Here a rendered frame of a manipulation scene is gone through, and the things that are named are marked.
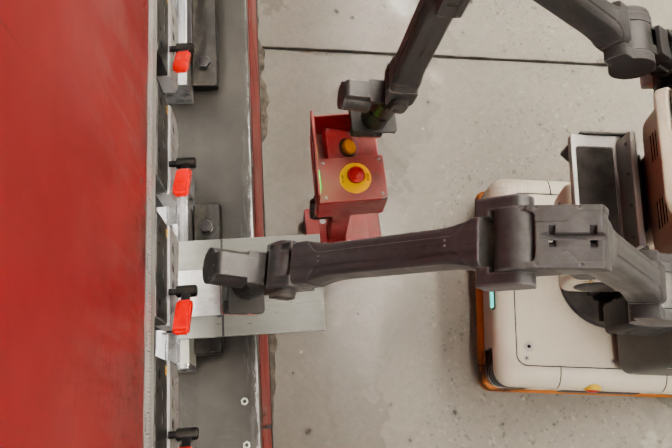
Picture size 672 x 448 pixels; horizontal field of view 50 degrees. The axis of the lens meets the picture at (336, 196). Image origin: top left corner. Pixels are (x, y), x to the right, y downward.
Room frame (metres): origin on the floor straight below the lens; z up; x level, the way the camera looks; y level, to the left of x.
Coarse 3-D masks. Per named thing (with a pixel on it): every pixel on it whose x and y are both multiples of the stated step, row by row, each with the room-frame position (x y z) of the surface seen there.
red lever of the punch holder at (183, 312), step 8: (176, 288) 0.16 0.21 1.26; (184, 288) 0.16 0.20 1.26; (192, 288) 0.17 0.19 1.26; (176, 296) 0.15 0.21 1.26; (184, 296) 0.15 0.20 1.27; (192, 296) 0.15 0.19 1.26; (176, 304) 0.14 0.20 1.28; (184, 304) 0.14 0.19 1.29; (192, 304) 0.14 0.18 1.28; (176, 312) 0.12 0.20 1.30; (184, 312) 0.12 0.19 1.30; (176, 320) 0.11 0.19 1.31; (184, 320) 0.11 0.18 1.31; (176, 328) 0.10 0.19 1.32; (184, 328) 0.10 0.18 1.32
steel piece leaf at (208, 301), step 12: (180, 276) 0.22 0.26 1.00; (192, 276) 0.23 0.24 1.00; (204, 288) 0.21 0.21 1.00; (216, 288) 0.21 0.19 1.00; (192, 300) 0.18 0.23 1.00; (204, 300) 0.19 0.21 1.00; (216, 300) 0.19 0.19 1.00; (192, 312) 0.16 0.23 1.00; (204, 312) 0.17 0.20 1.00; (216, 312) 0.17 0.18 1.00
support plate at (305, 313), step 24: (216, 240) 0.30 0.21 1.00; (240, 240) 0.31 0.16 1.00; (264, 240) 0.31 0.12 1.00; (312, 240) 0.33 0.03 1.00; (192, 264) 0.25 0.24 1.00; (264, 312) 0.18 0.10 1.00; (288, 312) 0.19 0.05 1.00; (312, 312) 0.19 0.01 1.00; (192, 336) 0.12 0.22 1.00; (216, 336) 0.13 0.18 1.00
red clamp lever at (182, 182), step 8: (176, 160) 0.36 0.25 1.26; (184, 160) 0.36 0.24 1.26; (192, 160) 0.36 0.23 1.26; (176, 168) 0.35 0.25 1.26; (184, 168) 0.34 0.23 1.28; (192, 168) 0.35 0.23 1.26; (176, 176) 0.32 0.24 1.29; (184, 176) 0.32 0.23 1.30; (176, 184) 0.30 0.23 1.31; (184, 184) 0.31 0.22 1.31; (176, 192) 0.29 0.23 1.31; (184, 192) 0.29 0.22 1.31
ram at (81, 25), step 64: (0, 0) 0.24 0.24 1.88; (64, 0) 0.32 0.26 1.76; (128, 0) 0.47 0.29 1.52; (0, 64) 0.20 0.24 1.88; (64, 64) 0.27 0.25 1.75; (128, 64) 0.38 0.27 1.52; (0, 128) 0.16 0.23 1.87; (64, 128) 0.21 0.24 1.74; (128, 128) 0.31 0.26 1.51; (0, 192) 0.12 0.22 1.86; (64, 192) 0.16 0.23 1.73; (128, 192) 0.23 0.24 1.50; (0, 256) 0.08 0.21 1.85; (64, 256) 0.10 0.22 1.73; (128, 256) 0.15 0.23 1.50; (0, 320) 0.04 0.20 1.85; (64, 320) 0.05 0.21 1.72; (128, 320) 0.08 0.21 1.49; (0, 384) 0.00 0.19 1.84; (64, 384) 0.00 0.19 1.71; (128, 384) 0.02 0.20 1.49
